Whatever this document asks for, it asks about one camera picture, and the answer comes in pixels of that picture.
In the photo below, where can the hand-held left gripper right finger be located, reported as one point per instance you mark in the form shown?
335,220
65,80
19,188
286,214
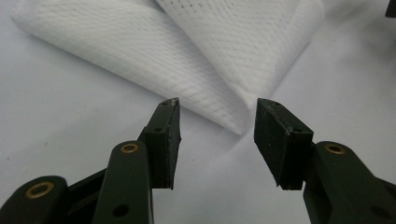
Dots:
280,146

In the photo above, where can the white table mat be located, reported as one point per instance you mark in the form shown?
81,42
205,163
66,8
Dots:
62,124

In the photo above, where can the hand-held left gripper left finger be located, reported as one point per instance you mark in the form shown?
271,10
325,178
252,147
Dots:
165,146

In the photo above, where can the white mesh laundry bag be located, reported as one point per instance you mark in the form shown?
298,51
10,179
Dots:
140,46

